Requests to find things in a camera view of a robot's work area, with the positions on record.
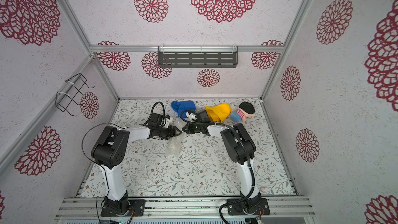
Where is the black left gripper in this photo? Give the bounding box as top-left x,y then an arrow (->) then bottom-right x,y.
158,125 -> 183,141

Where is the clear bubble wrap sheet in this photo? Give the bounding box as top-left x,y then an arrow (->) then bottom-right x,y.
167,134 -> 184,160

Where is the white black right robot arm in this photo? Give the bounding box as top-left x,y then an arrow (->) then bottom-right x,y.
179,110 -> 262,207

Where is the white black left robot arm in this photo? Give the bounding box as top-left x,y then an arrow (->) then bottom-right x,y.
91,116 -> 182,203

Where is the blue cloth hat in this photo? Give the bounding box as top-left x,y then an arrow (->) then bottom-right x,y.
171,100 -> 196,117

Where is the yellow cloth raincoat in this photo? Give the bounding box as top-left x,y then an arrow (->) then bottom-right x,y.
205,103 -> 232,122

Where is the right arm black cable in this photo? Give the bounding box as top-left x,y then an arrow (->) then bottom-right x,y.
179,109 -> 256,224

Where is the grey metal wall shelf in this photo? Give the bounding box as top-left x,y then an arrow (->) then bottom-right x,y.
157,46 -> 238,68

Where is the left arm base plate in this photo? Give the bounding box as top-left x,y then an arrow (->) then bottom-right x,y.
100,198 -> 146,217

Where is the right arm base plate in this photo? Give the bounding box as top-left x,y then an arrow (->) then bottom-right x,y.
227,198 -> 271,216

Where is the black wire wall rack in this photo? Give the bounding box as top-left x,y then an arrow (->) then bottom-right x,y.
55,73 -> 95,117

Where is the aluminium front rail frame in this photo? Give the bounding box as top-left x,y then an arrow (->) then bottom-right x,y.
55,196 -> 316,220

